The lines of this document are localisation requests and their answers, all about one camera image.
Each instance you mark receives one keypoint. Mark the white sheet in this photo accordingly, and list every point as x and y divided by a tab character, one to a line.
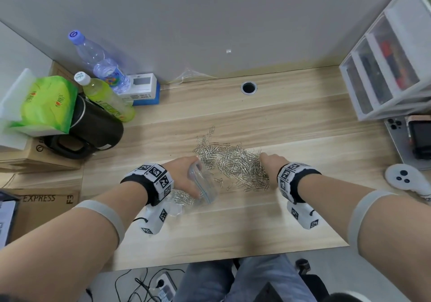
17	92

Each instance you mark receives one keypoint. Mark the clear water bottle purple cap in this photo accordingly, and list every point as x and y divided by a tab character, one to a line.
97	62

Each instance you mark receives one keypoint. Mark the black device brown top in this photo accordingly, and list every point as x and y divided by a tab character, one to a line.
421	140

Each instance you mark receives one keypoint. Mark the person's left forearm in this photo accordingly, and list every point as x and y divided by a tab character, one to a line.
60	251

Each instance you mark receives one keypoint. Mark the white power strip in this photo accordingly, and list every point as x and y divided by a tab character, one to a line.
165	288

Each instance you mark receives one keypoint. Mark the person's left hand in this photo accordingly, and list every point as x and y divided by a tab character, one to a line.
180	175

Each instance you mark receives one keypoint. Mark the white left wrist camera block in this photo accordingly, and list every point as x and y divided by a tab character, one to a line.
155	219

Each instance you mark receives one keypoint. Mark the black left wristband with markers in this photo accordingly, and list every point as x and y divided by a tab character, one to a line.
144	180

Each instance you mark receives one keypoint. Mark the black office chair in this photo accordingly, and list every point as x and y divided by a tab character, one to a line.
313	285

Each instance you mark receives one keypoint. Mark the crumpled clear plastic wrap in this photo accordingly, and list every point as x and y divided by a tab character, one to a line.
193	76

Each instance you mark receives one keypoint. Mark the large white cabinet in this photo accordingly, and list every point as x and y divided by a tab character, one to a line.
20	55

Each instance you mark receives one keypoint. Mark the black kettle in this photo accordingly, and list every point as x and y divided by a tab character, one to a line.
94	130

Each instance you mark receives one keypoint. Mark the clear plastic zip bag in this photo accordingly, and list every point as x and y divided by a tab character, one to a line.
205	187

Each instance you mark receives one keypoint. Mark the brown printed carton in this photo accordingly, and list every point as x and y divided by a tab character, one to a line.
59	72

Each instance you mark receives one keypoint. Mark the brown box with circle logo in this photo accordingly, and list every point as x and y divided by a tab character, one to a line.
40	160

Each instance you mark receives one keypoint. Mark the person's right hand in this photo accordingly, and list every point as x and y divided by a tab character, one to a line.
274	165

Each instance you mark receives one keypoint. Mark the black wristband with markers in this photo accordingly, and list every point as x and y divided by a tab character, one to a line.
144	180
293	183

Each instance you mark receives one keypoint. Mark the silver smartphone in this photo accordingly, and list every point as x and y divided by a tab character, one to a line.
399	136

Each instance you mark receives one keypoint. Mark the white wrist camera block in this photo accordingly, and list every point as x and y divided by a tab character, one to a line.
155	219
303	215

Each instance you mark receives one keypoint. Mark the green tissue pack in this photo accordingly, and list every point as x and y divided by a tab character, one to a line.
47	104

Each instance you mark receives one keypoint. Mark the white and blue box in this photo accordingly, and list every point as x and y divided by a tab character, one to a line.
144	89

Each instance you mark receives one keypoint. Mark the black right wristband with markers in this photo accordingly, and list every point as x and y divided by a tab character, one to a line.
293	183

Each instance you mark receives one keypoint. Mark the white drawer organizer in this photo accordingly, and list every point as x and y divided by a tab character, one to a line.
409	8

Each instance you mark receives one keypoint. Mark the white game controller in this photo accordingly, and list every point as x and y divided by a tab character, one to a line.
402	177

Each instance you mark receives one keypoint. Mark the light wooden table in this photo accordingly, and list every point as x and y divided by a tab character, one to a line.
235	231

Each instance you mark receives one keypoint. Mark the pile of silver paper clips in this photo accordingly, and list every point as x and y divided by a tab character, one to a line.
182	199
232	163

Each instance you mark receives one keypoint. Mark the person's right forearm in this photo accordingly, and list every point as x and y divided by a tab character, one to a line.
377	237

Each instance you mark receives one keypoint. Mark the yellow-green drink bottle white cap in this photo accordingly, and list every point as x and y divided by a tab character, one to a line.
104	98

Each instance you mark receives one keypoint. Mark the white right wrist camera block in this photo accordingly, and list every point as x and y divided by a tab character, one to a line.
303	215

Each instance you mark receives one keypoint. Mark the brown cardboard box black print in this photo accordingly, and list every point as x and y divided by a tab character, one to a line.
43	214

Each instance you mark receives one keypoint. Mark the grey laptop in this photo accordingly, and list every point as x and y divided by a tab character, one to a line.
6	224

